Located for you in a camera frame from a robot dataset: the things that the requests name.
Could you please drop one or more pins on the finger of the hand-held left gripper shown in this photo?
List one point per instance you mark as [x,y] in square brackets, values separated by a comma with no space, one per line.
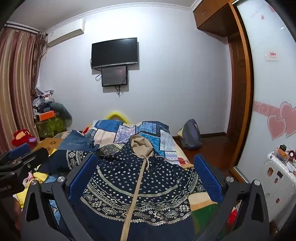
[19,150]
[34,156]

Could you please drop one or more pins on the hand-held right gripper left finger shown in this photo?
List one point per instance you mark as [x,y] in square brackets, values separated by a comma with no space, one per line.
[83,176]

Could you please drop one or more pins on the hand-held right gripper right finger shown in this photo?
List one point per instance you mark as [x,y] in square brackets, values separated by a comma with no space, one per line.
[208,178]

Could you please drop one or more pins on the navy patterned hooded robe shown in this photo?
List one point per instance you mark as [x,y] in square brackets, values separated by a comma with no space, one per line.
[138,180]

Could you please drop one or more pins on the red plush toy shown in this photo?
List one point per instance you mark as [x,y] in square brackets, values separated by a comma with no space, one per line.
[22,137]

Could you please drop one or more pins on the yellow patterned blanket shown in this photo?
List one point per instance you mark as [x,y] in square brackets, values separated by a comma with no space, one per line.
[49,143]

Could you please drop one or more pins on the blue jeans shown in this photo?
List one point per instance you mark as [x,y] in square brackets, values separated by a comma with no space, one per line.
[77,140]

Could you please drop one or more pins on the dark patterned small cloth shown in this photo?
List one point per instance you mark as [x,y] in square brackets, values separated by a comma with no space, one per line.
[111,149]

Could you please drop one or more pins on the orange box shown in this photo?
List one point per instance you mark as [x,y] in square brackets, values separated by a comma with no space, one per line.
[46,115]

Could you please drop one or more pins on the grey backpack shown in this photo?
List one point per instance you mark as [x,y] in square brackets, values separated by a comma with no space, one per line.
[190,134]

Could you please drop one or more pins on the dark grey cushion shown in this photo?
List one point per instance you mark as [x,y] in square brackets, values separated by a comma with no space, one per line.
[62,111]

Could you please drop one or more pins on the pile of papers and clutter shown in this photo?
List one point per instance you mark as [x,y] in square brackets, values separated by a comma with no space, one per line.
[42,99]

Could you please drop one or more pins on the striped brown curtain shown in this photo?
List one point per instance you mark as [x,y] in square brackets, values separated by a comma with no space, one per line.
[17,83]

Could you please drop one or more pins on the white suitcase with stickers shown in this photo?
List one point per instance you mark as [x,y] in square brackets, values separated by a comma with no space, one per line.
[279,178]

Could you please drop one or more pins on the blue patchwork bed sheet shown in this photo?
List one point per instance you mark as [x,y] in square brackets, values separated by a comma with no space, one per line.
[148,134]

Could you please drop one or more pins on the wooden door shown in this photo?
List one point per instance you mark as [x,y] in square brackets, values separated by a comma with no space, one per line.
[238,88]

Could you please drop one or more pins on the white air conditioner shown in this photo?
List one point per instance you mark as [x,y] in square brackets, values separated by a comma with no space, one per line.
[66,33]

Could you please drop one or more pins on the wooden overhead cabinet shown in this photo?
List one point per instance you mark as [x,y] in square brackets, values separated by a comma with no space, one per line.
[214,16]

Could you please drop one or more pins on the small black wall monitor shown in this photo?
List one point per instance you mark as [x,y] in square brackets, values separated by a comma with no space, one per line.
[114,76]

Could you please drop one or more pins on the black wall television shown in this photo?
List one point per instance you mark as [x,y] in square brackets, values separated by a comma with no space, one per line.
[115,52]

